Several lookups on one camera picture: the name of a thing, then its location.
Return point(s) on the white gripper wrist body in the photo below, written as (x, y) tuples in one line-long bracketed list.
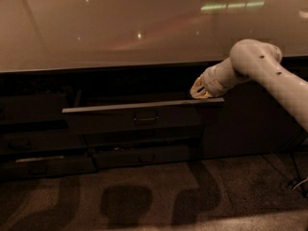
[(211, 80)]

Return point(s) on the dark drawer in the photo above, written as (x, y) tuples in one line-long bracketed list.
[(140, 116), (141, 136), (39, 141), (32, 108), (60, 166), (144, 156)]

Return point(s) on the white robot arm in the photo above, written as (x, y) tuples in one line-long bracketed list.
[(251, 59)]

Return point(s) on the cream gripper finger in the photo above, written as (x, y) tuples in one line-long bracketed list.
[(200, 89)]

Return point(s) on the dark stand legs with cable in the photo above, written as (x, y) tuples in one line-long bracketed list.
[(300, 181)]

